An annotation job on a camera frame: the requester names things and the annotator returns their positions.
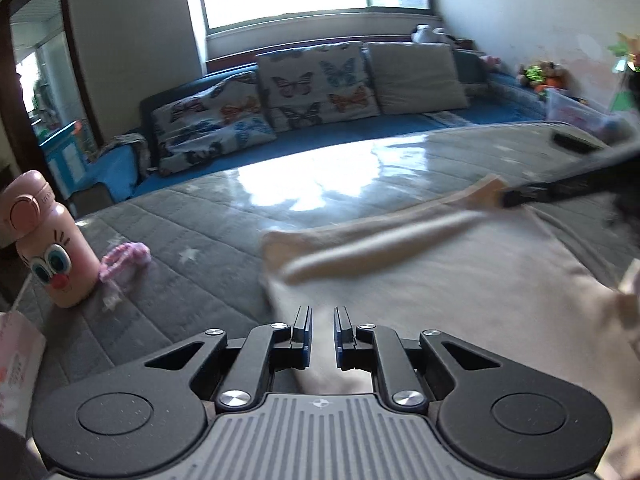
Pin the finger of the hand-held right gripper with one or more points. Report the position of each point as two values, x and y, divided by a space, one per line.
550 191

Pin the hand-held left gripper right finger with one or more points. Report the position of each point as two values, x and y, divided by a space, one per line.
342 332

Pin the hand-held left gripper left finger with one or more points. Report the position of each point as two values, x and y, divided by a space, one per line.
303 332

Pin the cream garment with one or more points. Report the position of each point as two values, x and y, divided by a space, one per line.
450 270

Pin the black flat object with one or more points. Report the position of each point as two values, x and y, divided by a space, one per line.
575 142

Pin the clear plastic bag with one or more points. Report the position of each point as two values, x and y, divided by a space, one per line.
580 112

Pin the colourful toy pile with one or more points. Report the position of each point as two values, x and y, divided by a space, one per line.
542 76

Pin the artificial flower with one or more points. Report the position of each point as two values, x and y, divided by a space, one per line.
625 52

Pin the beige pillow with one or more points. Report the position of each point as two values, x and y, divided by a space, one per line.
415 77

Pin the pink knitted scrunchie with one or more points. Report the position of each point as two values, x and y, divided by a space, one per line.
125 257

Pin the blue sofa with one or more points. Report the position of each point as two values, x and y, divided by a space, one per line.
320 140

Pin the white plush toy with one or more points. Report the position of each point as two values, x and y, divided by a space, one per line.
427 34

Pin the butterfly print pillow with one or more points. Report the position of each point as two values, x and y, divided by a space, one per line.
317 87
210 125

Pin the grey patterned cloth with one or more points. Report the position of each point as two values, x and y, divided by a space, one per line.
127 152

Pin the pink cartoon face bottle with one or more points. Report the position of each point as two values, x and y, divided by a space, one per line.
52 255

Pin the white pink tissue pack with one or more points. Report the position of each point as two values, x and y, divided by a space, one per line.
17 375

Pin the blue cabinet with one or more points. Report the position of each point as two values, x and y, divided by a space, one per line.
67 152

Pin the dark wooden door frame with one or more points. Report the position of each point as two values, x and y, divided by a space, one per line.
75 45

